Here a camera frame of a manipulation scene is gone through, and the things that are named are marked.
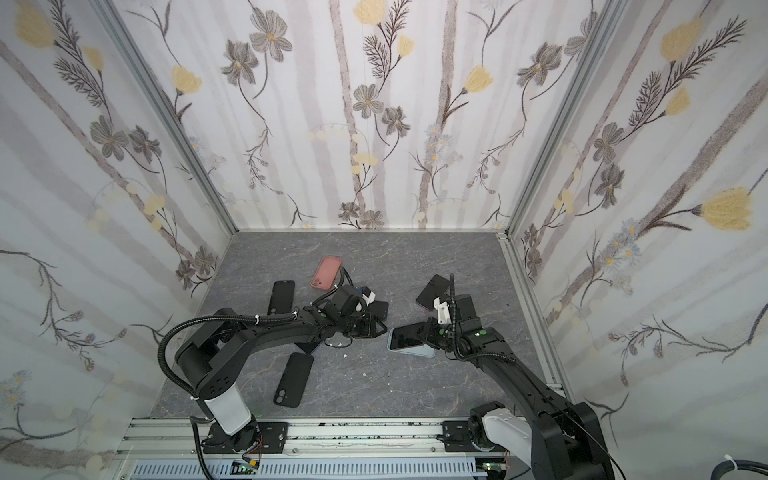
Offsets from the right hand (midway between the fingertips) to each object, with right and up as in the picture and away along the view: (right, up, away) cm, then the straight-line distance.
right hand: (409, 327), depth 82 cm
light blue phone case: (+3, -9, +7) cm, 11 cm away
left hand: (-8, 0, +6) cm, 10 cm away
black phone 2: (-30, -7, +7) cm, 32 cm away
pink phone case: (-29, +14, +26) cm, 41 cm away
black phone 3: (0, -5, +10) cm, 12 cm away
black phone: (+12, +9, +26) cm, 30 cm away
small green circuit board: (-41, -32, -11) cm, 53 cm away
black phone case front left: (-33, -17, +1) cm, 37 cm away
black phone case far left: (-43, +5, +20) cm, 48 cm away
